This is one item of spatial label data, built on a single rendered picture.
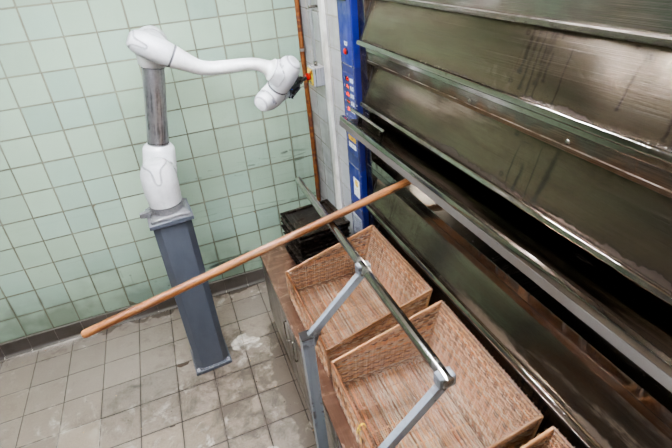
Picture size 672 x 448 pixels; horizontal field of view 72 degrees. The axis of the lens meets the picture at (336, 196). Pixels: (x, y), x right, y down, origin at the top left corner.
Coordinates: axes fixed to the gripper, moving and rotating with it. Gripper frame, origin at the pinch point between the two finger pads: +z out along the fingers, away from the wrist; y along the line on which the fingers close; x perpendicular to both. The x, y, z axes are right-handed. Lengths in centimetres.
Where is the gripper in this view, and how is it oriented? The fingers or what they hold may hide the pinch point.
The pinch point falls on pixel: (301, 79)
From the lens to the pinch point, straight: 257.0
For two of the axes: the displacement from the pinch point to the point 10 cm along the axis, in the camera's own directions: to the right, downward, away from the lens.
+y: 0.8, 8.7, 4.8
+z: 4.0, -4.7, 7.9
